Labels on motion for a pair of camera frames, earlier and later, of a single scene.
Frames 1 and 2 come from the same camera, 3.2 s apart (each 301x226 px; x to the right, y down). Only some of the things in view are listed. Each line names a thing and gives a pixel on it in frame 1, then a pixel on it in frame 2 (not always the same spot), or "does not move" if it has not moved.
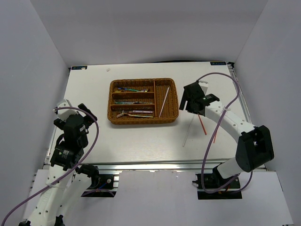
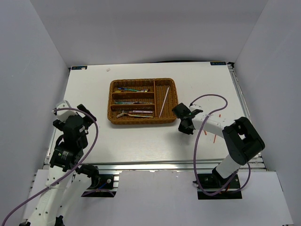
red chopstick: (213, 141) does not move
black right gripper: (188, 108) to (182, 129)
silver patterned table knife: (141, 102) does not move
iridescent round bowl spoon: (128, 89) does not move
